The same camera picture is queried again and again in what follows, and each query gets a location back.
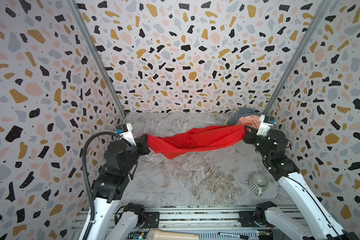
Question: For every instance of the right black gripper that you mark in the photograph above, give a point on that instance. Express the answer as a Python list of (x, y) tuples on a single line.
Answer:
[(250, 135)]

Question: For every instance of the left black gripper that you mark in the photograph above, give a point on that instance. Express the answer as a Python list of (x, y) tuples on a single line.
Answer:
[(142, 143)]

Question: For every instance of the red t shirt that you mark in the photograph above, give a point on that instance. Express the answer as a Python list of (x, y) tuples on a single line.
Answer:
[(197, 140)]

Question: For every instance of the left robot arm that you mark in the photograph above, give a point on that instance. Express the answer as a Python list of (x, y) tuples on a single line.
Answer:
[(109, 185)]

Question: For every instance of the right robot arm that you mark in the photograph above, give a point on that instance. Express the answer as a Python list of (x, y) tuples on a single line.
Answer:
[(320, 224)]

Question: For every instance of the pink t shirt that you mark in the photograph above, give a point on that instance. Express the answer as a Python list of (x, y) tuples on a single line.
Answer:
[(252, 121)]

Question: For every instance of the grey-blue t shirt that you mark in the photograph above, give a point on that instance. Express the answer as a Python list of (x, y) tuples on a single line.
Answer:
[(243, 112)]

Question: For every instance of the pale green plastic basket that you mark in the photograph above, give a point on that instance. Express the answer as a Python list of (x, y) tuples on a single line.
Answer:
[(229, 120)]

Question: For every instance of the beige cylinder roll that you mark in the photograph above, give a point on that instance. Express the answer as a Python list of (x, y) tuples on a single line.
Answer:
[(164, 235)]

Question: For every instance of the green circuit board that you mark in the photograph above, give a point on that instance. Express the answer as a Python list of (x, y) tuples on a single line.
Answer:
[(137, 235)]

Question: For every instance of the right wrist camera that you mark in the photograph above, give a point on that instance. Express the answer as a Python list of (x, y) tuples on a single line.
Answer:
[(267, 123)]

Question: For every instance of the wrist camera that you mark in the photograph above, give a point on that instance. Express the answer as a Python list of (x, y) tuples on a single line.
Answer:
[(125, 131), (267, 123)]

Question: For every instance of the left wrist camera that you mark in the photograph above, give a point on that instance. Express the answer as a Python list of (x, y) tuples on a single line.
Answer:
[(125, 131)]

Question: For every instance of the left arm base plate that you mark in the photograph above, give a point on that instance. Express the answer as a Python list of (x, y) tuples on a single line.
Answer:
[(147, 220)]

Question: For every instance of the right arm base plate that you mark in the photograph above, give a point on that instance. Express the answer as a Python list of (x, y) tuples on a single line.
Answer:
[(253, 219)]

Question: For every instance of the aluminium rail frame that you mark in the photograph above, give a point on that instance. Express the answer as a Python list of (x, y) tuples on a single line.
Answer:
[(204, 221)]

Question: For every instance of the right aluminium corner post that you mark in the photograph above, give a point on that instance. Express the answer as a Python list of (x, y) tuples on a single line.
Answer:
[(319, 14)]

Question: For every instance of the aluminium corner post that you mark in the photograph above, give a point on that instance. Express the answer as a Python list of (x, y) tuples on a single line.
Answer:
[(319, 14), (91, 17)]

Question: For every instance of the left aluminium corner post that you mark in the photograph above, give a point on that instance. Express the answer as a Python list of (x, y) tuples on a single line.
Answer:
[(91, 17)]

